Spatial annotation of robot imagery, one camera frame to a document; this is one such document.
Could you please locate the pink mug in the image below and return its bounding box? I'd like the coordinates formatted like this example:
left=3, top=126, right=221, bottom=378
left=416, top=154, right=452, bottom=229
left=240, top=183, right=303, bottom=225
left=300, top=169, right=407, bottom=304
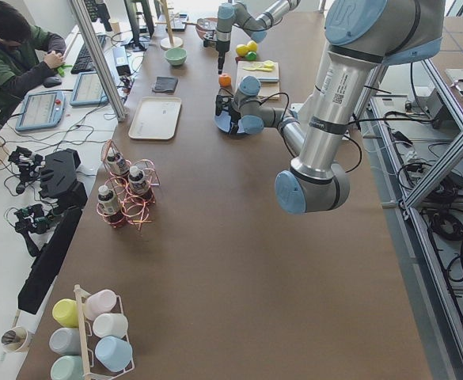
left=83, top=289, right=117, bottom=321

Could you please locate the tea bottle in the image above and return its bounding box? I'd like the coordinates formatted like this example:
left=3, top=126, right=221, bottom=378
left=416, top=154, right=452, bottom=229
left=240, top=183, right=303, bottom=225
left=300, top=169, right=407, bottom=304
left=106, top=150, right=130, bottom=177
left=97, top=184, right=126, bottom=228
left=128, top=165, right=154, bottom=202

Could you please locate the yellow mug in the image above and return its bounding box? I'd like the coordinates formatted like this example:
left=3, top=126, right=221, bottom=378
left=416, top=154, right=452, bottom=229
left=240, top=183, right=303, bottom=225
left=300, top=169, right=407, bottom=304
left=52, top=298, right=78, bottom=328

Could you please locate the green lime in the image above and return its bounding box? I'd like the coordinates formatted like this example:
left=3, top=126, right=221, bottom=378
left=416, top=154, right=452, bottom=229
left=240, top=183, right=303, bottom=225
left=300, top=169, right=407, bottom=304
left=245, top=51, right=257, bottom=61

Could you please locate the white mug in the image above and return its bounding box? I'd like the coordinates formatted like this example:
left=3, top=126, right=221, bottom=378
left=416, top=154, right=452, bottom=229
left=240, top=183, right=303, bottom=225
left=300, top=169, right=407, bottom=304
left=93, top=313, right=129, bottom=339

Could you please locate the wooden mug rack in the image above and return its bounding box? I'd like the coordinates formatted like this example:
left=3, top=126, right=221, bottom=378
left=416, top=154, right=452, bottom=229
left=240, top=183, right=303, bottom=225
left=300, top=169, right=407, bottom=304
left=74, top=284, right=136, bottom=380

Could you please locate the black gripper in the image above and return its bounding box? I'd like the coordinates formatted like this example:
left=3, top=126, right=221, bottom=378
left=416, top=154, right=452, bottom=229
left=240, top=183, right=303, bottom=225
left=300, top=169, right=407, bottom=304
left=216, top=40, right=230, bottom=74
left=229, top=108, right=241, bottom=135

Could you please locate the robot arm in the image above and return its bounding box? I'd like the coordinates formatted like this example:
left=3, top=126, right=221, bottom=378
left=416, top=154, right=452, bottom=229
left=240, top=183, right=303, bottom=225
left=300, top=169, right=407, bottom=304
left=215, top=0, right=300, bottom=74
left=228, top=1, right=445, bottom=214

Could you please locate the copper wire bottle rack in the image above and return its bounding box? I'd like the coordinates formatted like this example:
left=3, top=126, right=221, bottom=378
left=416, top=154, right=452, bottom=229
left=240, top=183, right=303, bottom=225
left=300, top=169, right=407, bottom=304
left=96, top=139, right=160, bottom=230

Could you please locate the upper lemon half slice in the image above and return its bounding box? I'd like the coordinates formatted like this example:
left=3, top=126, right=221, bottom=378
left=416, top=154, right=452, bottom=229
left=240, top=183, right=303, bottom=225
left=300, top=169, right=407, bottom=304
left=264, top=60, right=275, bottom=68

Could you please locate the mint mug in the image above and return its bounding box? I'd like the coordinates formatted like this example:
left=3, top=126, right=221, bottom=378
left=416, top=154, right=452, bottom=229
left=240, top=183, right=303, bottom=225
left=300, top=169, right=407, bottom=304
left=50, top=355, right=84, bottom=380

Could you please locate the grey folded cloth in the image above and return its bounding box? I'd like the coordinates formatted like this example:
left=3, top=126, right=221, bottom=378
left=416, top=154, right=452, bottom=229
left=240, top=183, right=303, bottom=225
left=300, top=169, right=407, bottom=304
left=152, top=76, right=178, bottom=93

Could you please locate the mint green bowl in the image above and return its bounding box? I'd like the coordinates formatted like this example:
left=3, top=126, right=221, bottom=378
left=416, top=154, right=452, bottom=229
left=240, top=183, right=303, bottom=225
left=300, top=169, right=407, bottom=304
left=165, top=47, right=187, bottom=67

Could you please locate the blue round plate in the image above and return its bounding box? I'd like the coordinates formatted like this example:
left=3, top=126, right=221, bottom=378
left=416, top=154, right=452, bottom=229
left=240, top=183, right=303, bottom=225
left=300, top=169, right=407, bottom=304
left=214, top=112, right=246, bottom=136

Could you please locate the wooden cutting board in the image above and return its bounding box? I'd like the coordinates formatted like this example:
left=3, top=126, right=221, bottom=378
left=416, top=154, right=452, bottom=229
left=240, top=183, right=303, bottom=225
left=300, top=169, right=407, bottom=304
left=235, top=61, right=280, bottom=99

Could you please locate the near teach pendant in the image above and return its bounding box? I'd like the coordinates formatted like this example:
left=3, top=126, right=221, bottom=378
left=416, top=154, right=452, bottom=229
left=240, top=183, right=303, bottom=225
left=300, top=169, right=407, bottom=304
left=15, top=90, right=66, bottom=132

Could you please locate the orange tangerine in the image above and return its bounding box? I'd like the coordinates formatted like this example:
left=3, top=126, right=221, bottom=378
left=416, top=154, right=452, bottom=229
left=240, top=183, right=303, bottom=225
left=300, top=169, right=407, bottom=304
left=218, top=73, right=232, bottom=88

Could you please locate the pink bowl of ice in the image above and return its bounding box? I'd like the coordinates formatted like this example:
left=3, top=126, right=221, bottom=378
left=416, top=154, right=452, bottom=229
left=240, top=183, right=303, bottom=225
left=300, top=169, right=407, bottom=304
left=195, top=17, right=218, bottom=40

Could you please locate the blue mug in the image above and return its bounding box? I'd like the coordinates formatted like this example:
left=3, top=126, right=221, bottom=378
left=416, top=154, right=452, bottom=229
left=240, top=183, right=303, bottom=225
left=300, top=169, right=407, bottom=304
left=95, top=336, right=133, bottom=372

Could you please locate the cream rabbit tray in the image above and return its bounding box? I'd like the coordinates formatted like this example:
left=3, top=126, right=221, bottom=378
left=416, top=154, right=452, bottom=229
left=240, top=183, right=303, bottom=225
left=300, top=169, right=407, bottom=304
left=128, top=97, right=182, bottom=141

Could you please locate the black computer mouse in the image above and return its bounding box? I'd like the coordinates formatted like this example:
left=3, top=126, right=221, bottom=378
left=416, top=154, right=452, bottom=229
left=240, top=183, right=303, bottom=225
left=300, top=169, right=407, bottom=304
left=43, top=76, right=62, bottom=88

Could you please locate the yellow plastic knife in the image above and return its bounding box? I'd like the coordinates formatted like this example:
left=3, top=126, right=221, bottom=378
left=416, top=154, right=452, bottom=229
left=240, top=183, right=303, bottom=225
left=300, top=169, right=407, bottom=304
left=242, top=65, right=275, bottom=72

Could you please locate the grey mug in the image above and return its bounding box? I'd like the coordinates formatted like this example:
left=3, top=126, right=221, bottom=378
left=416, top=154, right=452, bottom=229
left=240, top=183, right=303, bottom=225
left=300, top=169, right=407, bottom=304
left=49, top=327, right=81, bottom=355

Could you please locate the black keyboard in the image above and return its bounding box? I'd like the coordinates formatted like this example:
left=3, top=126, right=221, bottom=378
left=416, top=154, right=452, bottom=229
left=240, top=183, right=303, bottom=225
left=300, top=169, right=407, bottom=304
left=70, top=34, right=107, bottom=74

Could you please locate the wooden cup tree stand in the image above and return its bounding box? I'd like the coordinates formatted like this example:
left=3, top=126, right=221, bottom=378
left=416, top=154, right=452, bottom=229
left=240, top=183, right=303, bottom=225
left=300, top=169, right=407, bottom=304
left=155, top=0, right=184, bottom=51

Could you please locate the lower whole lemon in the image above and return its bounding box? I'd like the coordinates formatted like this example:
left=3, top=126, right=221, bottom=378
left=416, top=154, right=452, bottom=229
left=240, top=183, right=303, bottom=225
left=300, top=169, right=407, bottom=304
left=246, top=40, right=258, bottom=52

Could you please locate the left rear tea bottle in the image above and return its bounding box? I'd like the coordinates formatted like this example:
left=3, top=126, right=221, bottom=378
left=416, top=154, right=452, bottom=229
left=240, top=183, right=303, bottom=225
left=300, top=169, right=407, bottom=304
left=106, top=150, right=130, bottom=177

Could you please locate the front tea bottle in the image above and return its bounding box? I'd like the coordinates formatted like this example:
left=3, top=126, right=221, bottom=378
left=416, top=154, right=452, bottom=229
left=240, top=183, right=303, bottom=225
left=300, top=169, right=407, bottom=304
left=97, top=184, right=126, bottom=228

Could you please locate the far teach pendant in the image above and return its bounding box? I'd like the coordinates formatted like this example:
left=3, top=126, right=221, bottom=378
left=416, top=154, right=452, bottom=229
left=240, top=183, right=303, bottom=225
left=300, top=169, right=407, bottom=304
left=70, top=72, right=108, bottom=107

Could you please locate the aluminium frame post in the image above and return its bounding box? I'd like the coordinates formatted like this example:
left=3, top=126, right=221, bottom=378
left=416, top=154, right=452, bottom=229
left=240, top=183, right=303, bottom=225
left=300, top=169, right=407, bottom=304
left=68, top=0, right=126, bottom=122

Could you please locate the teach pendant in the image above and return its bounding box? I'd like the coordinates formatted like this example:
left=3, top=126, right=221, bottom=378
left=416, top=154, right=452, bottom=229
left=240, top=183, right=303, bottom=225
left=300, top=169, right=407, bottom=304
left=15, top=90, right=66, bottom=132
left=70, top=72, right=108, bottom=107

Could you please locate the person in green jacket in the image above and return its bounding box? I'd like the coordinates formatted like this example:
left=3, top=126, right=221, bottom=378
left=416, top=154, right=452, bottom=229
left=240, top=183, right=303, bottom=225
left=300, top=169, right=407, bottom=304
left=0, top=1, right=66, bottom=125

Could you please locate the paper cup with items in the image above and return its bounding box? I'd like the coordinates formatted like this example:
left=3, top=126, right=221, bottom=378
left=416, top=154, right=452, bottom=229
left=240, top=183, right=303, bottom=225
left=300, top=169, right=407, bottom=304
left=1, top=326, right=32, bottom=353

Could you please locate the right rear tea bottle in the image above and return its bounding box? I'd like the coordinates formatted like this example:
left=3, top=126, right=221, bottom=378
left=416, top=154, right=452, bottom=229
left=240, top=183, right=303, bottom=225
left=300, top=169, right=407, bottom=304
left=128, top=165, right=154, bottom=202

